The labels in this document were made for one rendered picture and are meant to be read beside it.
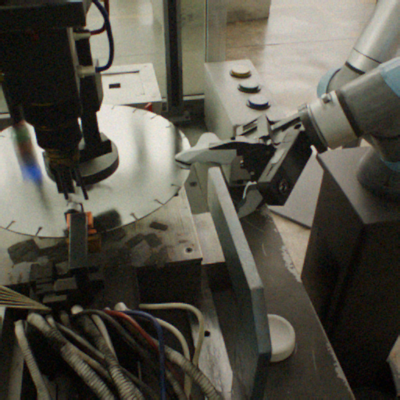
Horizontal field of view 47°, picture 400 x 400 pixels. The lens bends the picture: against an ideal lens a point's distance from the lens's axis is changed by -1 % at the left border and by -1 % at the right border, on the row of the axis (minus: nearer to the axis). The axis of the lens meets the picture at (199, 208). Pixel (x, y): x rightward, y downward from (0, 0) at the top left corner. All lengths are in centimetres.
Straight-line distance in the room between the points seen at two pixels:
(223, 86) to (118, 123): 31
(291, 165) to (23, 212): 37
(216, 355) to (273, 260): 22
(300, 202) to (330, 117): 145
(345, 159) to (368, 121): 44
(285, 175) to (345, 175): 42
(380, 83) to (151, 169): 33
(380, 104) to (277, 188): 17
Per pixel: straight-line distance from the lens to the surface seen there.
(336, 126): 66
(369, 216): 96
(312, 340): 74
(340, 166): 107
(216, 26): 113
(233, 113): 92
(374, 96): 66
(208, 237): 76
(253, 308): 47
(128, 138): 75
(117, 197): 64
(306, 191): 216
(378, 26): 80
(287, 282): 80
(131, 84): 103
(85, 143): 61
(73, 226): 56
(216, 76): 106
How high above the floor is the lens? 136
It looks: 42 degrees down
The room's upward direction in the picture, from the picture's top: straight up
